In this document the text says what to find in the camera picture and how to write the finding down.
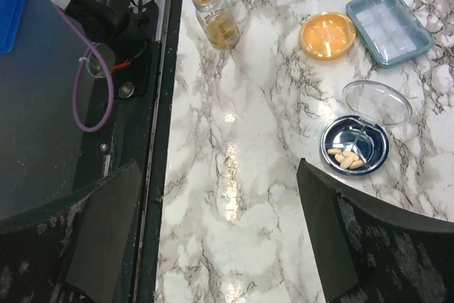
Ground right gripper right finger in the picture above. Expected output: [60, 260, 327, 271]
[297, 159, 453, 302]

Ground blue crate beyond table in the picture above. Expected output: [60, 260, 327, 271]
[1, 0, 26, 55]

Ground light blue rectangular tray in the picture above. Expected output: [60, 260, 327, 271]
[345, 0, 434, 68]

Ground orange round dish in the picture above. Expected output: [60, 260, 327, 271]
[299, 12, 356, 60]

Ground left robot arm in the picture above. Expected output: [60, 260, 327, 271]
[51, 0, 151, 60]

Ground black table front frame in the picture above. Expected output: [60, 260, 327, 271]
[73, 0, 182, 302]

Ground amber pill bottle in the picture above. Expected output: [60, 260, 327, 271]
[192, 0, 240, 50]

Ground yellow pills in dish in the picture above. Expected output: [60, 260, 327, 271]
[327, 148, 364, 170]

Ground dark blue round dish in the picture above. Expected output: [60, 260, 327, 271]
[320, 115, 389, 176]

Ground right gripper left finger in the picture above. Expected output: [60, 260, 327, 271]
[1, 160, 142, 302]

